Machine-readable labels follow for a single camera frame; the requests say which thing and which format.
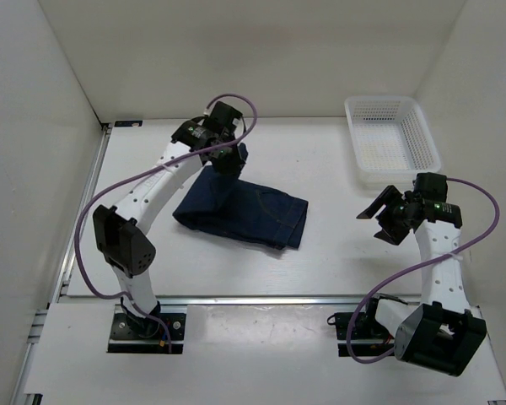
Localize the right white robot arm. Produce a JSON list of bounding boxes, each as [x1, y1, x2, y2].
[[347, 172, 487, 376]]

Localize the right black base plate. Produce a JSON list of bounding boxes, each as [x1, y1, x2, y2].
[[326, 312, 395, 358]]

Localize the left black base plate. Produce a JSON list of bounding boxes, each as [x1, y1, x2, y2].
[[107, 305, 186, 354]]

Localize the aluminium frame rail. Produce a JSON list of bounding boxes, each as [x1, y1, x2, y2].
[[19, 118, 506, 404]]

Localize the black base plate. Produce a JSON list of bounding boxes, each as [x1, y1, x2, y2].
[[107, 305, 186, 354], [326, 312, 395, 358]]

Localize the white perforated plastic basket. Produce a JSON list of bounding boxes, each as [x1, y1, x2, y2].
[[344, 95, 442, 188]]

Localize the dark blue denim trousers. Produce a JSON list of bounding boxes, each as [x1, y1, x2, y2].
[[172, 165, 309, 250]]

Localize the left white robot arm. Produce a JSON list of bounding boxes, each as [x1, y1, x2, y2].
[[93, 101, 246, 338]]

